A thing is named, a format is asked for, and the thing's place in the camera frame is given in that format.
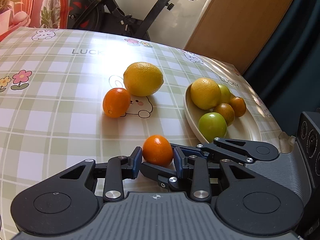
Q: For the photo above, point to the yellow-green apple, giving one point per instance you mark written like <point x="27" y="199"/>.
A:
<point x="225" y="94"/>

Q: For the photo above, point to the black exercise bike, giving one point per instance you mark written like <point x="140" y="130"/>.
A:
<point x="105" y="16"/>

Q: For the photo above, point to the plaid bunny tablecloth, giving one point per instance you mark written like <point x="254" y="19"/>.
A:
<point x="53" y="82"/>

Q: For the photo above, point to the round yellow lemon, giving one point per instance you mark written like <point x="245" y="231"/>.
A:
<point x="205" y="93"/>

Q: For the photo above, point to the brownish orange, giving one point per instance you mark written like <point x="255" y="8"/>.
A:
<point x="227" y="112"/>
<point x="239" y="106"/>

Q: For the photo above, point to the beige round plate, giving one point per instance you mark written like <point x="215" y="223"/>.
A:
<point x="243" y="128"/>

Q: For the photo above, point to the wooden door panel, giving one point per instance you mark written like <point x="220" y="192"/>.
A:
<point x="235" y="31"/>

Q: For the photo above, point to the yellow lemon with tip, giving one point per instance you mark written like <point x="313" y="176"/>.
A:
<point x="142" y="79"/>

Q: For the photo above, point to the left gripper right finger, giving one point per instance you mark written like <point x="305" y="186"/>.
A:
<point x="192" y="172"/>

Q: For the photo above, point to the small round orange tangerine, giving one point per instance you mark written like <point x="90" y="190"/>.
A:
<point x="157" y="150"/>

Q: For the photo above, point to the dark teal curtain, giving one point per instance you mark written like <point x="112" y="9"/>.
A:
<point x="285" y="74"/>

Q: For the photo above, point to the printed backdrop cloth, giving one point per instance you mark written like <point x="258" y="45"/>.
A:
<point x="50" y="14"/>

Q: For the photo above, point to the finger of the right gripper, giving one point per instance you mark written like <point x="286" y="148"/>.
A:
<point x="165" y="177"/>
<point x="241" y="151"/>

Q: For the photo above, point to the oval bright orange kumquat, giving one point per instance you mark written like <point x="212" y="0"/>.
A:
<point x="116" y="102"/>

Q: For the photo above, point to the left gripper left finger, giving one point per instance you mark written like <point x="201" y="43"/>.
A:
<point x="120" y="168"/>

